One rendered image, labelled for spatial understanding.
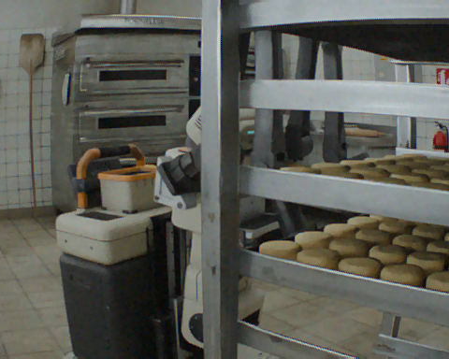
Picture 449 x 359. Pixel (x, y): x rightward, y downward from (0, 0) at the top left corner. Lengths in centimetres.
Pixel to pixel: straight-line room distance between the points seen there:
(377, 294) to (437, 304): 7
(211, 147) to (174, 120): 463
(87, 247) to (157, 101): 368
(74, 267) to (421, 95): 134
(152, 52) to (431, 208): 478
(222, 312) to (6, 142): 521
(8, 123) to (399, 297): 540
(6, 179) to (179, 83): 214
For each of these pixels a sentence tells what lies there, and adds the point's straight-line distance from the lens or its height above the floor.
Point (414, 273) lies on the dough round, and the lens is 53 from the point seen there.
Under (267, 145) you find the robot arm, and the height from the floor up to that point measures 104.
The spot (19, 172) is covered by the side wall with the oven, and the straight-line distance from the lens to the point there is 578.
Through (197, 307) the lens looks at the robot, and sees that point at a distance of 156.
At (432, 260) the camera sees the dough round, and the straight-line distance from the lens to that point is 58.
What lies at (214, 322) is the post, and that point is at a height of 89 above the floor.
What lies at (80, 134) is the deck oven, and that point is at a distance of 484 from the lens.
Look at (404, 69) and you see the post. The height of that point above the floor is 121.
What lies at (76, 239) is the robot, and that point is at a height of 75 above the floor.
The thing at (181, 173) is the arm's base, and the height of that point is 97.
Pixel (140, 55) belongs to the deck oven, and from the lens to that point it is 509.
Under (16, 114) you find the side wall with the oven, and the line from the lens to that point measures 574.
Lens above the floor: 113
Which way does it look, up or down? 8 degrees down
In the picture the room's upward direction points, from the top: straight up
